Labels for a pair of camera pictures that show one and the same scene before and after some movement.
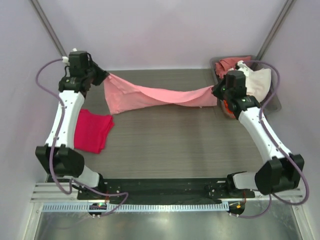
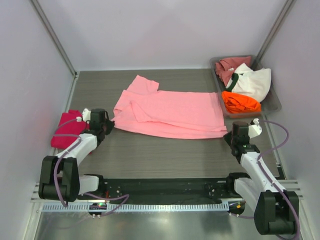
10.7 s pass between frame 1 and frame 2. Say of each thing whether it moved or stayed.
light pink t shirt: moved
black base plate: stayed
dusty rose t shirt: stayed
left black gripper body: moved
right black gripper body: moved
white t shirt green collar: stayed
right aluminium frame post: stayed
